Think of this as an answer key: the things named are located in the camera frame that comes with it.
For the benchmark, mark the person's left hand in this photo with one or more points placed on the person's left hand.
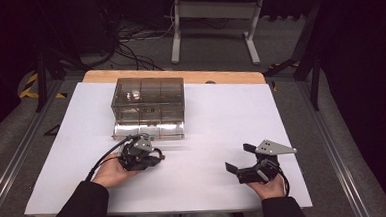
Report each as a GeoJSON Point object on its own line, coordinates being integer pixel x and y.
{"type": "Point", "coordinates": [112, 172]}

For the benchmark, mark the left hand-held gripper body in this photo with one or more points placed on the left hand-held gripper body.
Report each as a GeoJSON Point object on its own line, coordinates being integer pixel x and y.
{"type": "Point", "coordinates": [135, 156]}

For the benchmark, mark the black triangular bracket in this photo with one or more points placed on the black triangular bracket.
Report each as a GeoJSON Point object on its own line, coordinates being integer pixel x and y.
{"type": "Point", "coordinates": [53, 132]}

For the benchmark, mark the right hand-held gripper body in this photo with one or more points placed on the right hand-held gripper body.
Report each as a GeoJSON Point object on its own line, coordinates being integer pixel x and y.
{"type": "Point", "coordinates": [256, 175]}

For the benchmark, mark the white metal desk frame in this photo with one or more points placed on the white metal desk frame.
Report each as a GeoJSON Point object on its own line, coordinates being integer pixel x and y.
{"type": "Point", "coordinates": [216, 9]}

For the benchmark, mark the clear brown drawer box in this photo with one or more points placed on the clear brown drawer box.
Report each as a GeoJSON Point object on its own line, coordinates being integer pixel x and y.
{"type": "Point", "coordinates": [148, 94]}

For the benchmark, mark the black metal stand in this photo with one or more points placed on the black metal stand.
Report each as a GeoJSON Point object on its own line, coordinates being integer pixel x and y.
{"type": "Point", "coordinates": [314, 82]}
{"type": "Point", "coordinates": [41, 79]}

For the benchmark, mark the aluminium floor rail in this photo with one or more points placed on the aluminium floor rail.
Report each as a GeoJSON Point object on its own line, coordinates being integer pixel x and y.
{"type": "Point", "coordinates": [16, 157]}
{"type": "Point", "coordinates": [333, 154]}

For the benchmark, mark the person's right hand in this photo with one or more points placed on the person's right hand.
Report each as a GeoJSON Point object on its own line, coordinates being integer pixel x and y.
{"type": "Point", "coordinates": [270, 189]}

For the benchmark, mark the yellow black floor tape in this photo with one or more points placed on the yellow black floor tape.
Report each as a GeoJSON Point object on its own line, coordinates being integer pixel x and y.
{"type": "Point", "coordinates": [26, 92]}

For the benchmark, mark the white table cover sheet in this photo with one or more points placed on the white table cover sheet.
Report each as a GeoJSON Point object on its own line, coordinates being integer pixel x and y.
{"type": "Point", "coordinates": [215, 120]}

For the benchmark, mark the clear brown drawer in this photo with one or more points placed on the clear brown drawer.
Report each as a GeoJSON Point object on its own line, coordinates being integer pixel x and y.
{"type": "Point", "coordinates": [162, 129]}

